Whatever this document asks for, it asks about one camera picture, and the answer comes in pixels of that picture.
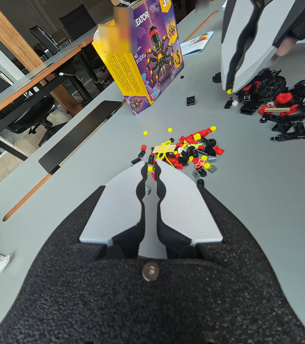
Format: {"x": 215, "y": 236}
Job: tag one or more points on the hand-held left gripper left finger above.
{"x": 114, "y": 207}

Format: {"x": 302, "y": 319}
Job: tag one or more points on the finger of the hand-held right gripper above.
{"x": 233, "y": 32}
{"x": 265, "y": 45}

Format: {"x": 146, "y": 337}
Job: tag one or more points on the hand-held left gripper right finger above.
{"x": 187, "y": 207}

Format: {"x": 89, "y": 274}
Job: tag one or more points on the pile of red yellow bricks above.
{"x": 190, "y": 153}

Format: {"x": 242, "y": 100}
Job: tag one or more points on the pile of black bricks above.
{"x": 281, "y": 104}

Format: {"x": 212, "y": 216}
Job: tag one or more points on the person's right hand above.
{"x": 285, "y": 47}

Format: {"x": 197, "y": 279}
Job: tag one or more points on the blue leaflet with figure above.
{"x": 195, "y": 44}

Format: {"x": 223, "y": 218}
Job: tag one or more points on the black square tile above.
{"x": 191, "y": 100}

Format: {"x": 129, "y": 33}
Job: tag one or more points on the purple yellow toy box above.
{"x": 139, "y": 70}

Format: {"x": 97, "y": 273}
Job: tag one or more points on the wooden pillar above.
{"x": 7, "y": 32}

